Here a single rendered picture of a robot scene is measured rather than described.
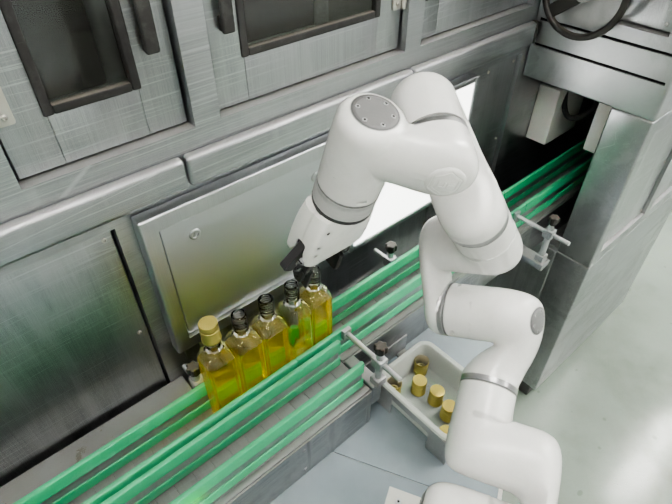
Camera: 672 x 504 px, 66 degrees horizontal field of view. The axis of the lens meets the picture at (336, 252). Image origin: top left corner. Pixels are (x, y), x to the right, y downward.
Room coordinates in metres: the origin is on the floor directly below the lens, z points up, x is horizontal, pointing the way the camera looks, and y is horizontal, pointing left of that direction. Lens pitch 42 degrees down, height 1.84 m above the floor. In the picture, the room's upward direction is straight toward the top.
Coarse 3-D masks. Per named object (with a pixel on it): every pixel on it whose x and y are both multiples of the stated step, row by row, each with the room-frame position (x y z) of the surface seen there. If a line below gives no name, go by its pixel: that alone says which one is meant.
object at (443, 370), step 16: (416, 352) 0.78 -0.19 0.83; (432, 352) 0.78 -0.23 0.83; (400, 368) 0.74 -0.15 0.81; (432, 368) 0.77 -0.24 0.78; (448, 368) 0.74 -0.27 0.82; (384, 384) 0.68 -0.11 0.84; (432, 384) 0.73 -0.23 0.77; (448, 384) 0.73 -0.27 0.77; (400, 400) 0.64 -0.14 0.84; (416, 400) 0.68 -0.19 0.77; (416, 416) 0.60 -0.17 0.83; (432, 416) 0.64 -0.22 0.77
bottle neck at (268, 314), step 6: (264, 294) 0.67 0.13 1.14; (270, 294) 0.67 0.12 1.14; (258, 300) 0.66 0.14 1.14; (264, 300) 0.67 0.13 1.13; (270, 300) 0.66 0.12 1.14; (258, 306) 0.66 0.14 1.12; (264, 306) 0.65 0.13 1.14; (270, 306) 0.65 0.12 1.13; (264, 312) 0.65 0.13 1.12; (270, 312) 0.65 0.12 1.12; (264, 318) 0.65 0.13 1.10; (270, 318) 0.65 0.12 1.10
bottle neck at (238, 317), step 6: (234, 312) 0.63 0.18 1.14; (240, 312) 0.63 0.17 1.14; (246, 312) 0.63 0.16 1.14; (234, 318) 0.61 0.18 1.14; (240, 318) 0.61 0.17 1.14; (246, 318) 0.62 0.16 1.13; (234, 324) 0.61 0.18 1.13; (240, 324) 0.61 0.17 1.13; (246, 324) 0.62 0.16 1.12; (234, 330) 0.61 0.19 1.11; (240, 330) 0.61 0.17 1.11; (246, 330) 0.61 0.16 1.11; (240, 336) 0.61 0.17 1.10
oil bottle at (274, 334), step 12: (276, 312) 0.67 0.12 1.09; (252, 324) 0.65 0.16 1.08; (264, 324) 0.64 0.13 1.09; (276, 324) 0.65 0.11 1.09; (264, 336) 0.63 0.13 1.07; (276, 336) 0.64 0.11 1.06; (288, 336) 0.66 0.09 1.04; (264, 348) 0.63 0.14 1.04; (276, 348) 0.64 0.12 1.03; (288, 348) 0.65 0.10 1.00; (276, 360) 0.63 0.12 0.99; (288, 360) 0.65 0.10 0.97
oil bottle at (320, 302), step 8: (304, 288) 0.74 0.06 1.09; (304, 296) 0.72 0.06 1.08; (312, 296) 0.72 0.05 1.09; (320, 296) 0.72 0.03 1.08; (328, 296) 0.73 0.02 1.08; (312, 304) 0.71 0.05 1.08; (320, 304) 0.71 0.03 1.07; (328, 304) 0.73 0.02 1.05; (312, 312) 0.70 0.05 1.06; (320, 312) 0.71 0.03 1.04; (328, 312) 0.73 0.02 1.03; (312, 320) 0.70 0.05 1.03; (320, 320) 0.71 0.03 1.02; (328, 320) 0.73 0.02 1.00; (312, 328) 0.70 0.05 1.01; (320, 328) 0.71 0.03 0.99; (328, 328) 0.73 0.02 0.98; (320, 336) 0.71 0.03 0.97
